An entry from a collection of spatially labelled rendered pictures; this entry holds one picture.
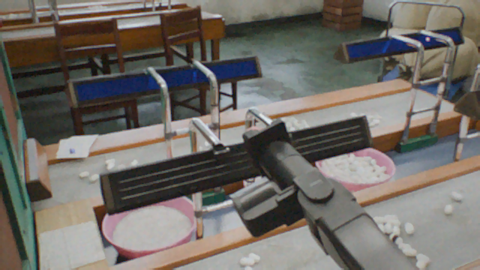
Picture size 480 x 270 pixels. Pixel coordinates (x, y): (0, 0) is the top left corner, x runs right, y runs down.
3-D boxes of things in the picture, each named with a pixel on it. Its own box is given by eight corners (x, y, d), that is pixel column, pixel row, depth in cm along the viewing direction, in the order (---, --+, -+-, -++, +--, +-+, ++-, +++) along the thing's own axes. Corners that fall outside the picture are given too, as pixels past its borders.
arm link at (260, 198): (352, 235, 57) (338, 189, 53) (276, 280, 55) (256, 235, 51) (307, 187, 67) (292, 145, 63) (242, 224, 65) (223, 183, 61)
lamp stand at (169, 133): (226, 201, 146) (223, 76, 127) (168, 217, 139) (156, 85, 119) (205, 174, 162) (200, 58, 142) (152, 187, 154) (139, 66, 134)
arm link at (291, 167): (332, 198, 61) (323, 168, 58) (290, 222, 60) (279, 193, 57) (307, 173, 67) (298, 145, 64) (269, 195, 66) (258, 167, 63)
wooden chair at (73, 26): (82, 169, 294) (55, 36, 254) (74, 142, 329) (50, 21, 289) (146, 155, 311) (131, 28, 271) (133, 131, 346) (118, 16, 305)
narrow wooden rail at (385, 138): (473, 133, 197) (479, 110, 192) (41, 251, 128) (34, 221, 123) (463, 127, 202) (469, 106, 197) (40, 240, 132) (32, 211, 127)
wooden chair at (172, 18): (204, 139, 333) (199, 20, 293) (166, 124, 357) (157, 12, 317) (241, 121, 363) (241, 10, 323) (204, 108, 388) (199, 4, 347)
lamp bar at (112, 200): (373, 148, 104) (377, 121, 101) (107, 217, 80) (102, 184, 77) (352, 134, 110) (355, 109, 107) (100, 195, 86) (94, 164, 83)
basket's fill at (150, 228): (203, 254, 122) (202, 238, 120) (123, 280, 114) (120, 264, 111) (178, 211, 140) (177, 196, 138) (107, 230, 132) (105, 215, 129)
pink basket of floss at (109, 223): (214, 228, 134) (214, 202, 130) (170, 289, 112) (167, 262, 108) (141, 208, 143) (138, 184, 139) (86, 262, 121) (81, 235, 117)
